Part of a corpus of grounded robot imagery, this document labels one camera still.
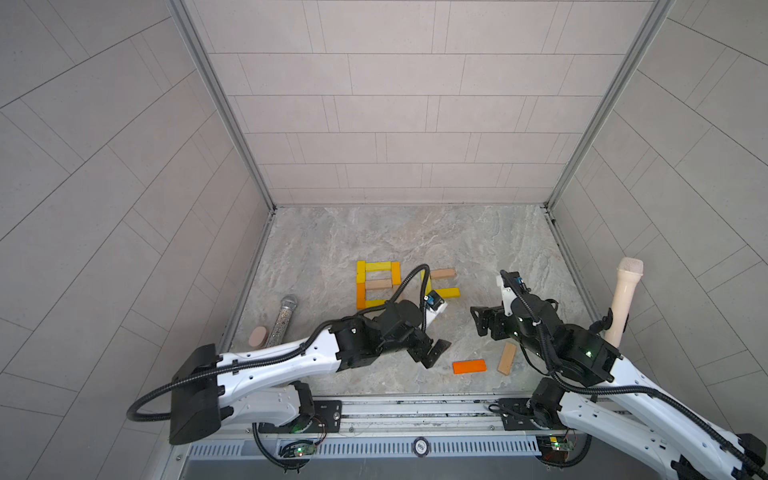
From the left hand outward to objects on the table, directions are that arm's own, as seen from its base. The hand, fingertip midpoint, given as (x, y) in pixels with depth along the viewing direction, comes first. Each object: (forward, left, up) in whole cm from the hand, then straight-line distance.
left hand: (441, 332), depth 70 cm
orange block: (+16, +21, -14) cm, 30 cm away
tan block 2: (+27, -4, -16) cm, 32 cm away
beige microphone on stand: (+8, -40, +16) cm, 44 cm away
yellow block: (+25, +22, -14) cm, 36 cm away
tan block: (+19, +11, -15) cm, 27 cm away
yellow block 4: (+19, -6, -15) cm, 25 cm away
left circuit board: (-22, +32, -13) cm, 41 cm away
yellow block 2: (+28, +17, -14) cm, 35 cm away
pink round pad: (+4, +49, -14) cm, 51 cm away
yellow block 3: (+2, +5, +17) cm, 18 cm away
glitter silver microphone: (+12, +42, -11) cm, 46 cm away
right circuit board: (-21, -27, -15) cm, 37 cm away
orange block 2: (-3, -10, -16) cm, 19 cm away
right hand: (+5, -10, +1) cm, 12 cm away
